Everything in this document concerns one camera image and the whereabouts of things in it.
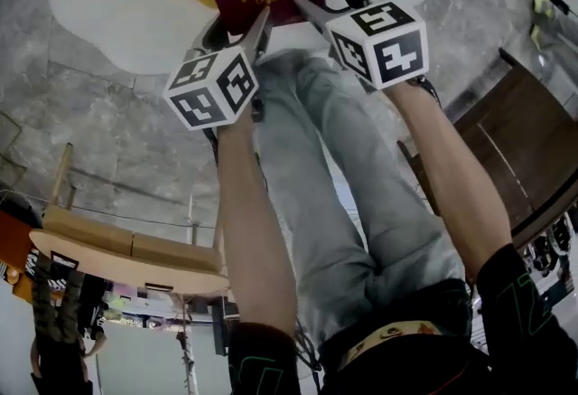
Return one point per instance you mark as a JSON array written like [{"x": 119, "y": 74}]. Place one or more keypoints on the person's black shirt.
[{"x": 519, "y": 339}]

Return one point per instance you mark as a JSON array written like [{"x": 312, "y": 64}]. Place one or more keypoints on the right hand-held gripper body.
[{"x": 384, "y": 45}]

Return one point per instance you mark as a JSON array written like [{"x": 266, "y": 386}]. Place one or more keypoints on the person's gray jeans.
[{"x": 338, "y": 203}]

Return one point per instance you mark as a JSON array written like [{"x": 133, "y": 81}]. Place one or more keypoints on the person's left forearm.
[{"x": 253, "y": 226}]

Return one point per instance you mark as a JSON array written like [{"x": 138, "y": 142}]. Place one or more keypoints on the brown wooden cabinet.
[{"x": 519, "y": 144}]

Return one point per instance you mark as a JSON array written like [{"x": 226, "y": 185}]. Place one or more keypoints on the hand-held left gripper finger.
[
  {"x": 217, "y": 34},
  {"x": 261, "y": 31}
]

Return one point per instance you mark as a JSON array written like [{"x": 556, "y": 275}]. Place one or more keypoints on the person's right forearm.
[{"x": 451, "y": 181}]

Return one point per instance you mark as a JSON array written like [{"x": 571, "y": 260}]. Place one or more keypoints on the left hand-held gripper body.
[{"x": 210, "y": 88}]

